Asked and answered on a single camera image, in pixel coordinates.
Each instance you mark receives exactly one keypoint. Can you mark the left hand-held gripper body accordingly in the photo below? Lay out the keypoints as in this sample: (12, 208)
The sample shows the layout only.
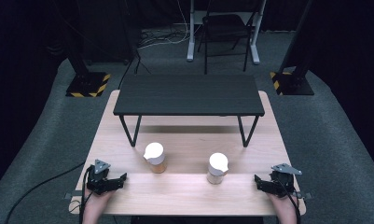
(98, 182)

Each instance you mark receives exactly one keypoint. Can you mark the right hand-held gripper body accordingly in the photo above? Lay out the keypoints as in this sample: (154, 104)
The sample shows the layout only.
(282, 183)

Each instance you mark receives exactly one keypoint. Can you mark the white-lidded jar with orange seasoning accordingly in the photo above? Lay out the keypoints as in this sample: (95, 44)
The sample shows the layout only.
(156, 154)

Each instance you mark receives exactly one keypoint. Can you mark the black shelf with metal legs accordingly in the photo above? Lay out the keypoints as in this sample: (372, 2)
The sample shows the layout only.
(187, 93)

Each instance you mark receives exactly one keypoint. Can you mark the person's left hand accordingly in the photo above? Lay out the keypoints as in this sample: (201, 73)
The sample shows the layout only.
(96, 201)

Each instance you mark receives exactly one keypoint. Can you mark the person's right hand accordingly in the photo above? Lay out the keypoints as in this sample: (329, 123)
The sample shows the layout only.
(284, 203)

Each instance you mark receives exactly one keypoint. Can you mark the black stand with striped base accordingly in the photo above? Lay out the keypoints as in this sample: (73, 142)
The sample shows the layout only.
(88, 84)
(295, 82)

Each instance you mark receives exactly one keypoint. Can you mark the black folding chair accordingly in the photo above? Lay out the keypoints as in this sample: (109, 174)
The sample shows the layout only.
(225, 28)

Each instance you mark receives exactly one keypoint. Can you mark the white-legged desk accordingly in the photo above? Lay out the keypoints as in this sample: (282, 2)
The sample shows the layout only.
(191, 37)

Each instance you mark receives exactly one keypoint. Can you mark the grey metal table bracket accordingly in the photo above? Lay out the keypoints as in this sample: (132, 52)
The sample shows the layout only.
(72, 195)
(304, 195)

